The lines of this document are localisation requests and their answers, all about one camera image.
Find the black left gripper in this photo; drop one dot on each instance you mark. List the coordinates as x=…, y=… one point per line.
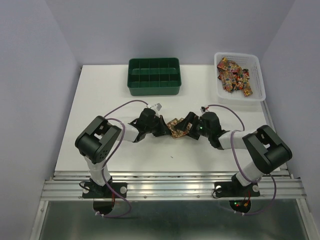
x=163, y=129

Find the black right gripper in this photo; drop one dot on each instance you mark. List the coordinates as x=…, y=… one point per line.
x=192, y=118

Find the paisley flamingo patterned tie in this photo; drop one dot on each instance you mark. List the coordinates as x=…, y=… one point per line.
x=176, y=133

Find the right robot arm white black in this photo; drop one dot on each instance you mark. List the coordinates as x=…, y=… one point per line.
x=266, y=149

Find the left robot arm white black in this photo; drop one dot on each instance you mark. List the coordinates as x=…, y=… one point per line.
x=99, y=141

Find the green divided plastic tray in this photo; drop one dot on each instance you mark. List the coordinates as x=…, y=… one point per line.
x=154, y=76

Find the colourful patterned tie in basket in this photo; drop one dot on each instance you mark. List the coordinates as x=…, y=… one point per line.
x=233, y=77

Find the white perforated plastic basket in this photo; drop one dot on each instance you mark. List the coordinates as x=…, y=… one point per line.
x=245, y=61

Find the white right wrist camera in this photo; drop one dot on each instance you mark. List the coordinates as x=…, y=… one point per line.
x=204, y=109

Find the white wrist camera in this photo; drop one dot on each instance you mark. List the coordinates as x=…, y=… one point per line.
x=156, y=107
x=204, y=109

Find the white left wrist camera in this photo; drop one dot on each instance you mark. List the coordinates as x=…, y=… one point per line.
x=156, y=107

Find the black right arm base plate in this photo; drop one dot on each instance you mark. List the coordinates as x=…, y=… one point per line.
x=230, y=189

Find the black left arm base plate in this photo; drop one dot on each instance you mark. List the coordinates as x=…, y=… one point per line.
x=91, y=190

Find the aluminium mounting rail frame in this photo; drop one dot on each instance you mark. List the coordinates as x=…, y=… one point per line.
x=174, y=205

